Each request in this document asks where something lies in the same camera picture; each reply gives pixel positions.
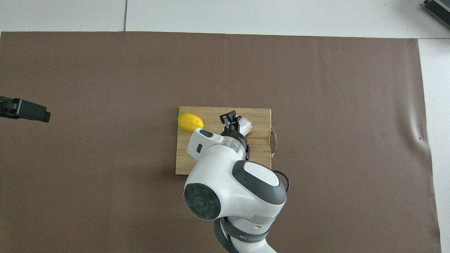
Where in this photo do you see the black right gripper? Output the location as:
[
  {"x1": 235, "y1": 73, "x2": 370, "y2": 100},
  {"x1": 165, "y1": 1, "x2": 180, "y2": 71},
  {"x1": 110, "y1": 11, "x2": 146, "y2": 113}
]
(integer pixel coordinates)
[{"x1": 220, "y1": 111, "x2": 251, "y2": 160}]

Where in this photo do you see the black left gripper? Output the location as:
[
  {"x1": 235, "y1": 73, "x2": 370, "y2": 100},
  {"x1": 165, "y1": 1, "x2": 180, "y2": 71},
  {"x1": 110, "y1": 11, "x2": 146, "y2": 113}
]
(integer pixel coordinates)
[{"x1": 0, "y1": 96, "x2": 51, "y2": 123}]

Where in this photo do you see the wooden cutting board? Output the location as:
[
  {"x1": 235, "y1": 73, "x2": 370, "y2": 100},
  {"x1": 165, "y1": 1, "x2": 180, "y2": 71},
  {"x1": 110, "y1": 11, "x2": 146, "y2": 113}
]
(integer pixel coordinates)
[{"x1": 175, "y1": 106, "x2": 277, "y2": 177}]

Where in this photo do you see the yellow lemon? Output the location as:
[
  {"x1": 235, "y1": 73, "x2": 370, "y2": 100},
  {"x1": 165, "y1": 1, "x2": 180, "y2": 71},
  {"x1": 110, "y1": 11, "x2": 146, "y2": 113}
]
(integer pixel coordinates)
[{"x1": 178, "y1": 113, "x2": 205, "y2": 134}]

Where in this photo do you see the brown paper table mat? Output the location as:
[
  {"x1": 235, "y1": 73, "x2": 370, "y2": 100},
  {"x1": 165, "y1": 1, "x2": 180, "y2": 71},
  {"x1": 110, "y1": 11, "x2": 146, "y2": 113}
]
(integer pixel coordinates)
[{"x1": 0, "y1": 31, "x2": 442, "y2": 253}]

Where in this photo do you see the grey ribbed metal device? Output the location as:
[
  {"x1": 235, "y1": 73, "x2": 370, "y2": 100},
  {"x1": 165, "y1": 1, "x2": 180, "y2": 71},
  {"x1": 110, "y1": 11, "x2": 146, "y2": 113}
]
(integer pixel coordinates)
[{"x1": 423, "y1": 0, "x2": 450, "y2": 25}]

